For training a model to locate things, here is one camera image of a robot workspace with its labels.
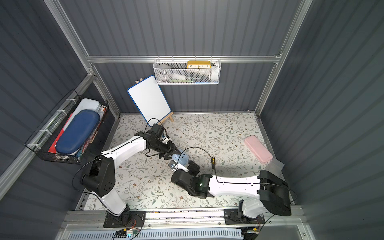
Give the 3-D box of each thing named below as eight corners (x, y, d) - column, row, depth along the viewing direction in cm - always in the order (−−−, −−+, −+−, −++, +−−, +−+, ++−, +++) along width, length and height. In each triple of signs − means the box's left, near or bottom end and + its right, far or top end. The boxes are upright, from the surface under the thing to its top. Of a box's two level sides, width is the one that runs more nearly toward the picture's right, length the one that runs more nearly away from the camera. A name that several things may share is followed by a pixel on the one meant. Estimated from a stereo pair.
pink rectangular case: (262, 165, 94) (263, 163, 92) (242, 140, 106) (243, 138, 104) (272, 160, 96) (274, 158, 94) (251, 136, 108) (252, 134, 106)
